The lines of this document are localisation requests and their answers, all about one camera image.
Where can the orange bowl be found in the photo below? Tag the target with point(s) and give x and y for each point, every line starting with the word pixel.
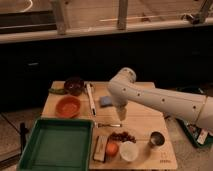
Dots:
pixel 67 107

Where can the dark brown bowl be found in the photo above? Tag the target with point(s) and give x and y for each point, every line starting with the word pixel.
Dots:
pixel 74 86

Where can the bunch of red grapes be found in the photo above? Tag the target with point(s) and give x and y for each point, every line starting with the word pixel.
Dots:
pixel 123 137

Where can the wooden rectangular block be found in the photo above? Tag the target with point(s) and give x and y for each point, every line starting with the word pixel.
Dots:
pixel 100 148

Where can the metal fork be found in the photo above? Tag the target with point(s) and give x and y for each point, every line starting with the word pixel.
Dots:
pixel 98 125

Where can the steel cup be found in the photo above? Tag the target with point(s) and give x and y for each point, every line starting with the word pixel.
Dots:
pixel 156 140

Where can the green bin with items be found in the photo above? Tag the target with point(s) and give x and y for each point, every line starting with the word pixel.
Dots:
pixel 198 137

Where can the orange fruit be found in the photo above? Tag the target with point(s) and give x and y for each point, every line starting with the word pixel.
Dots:
pixel 112 148

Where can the green vegetable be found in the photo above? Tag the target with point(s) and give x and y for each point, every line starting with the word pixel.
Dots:
pixel 57 91

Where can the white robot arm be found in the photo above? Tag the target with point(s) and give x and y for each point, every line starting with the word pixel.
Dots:
pixel 194 108

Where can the green plastic tray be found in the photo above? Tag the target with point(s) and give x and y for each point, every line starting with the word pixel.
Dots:
pixel 58 145

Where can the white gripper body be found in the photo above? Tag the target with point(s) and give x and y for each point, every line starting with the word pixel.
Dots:
pixel 121 112

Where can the blue sponge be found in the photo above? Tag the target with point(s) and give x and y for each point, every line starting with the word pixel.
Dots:
pixel 105 101

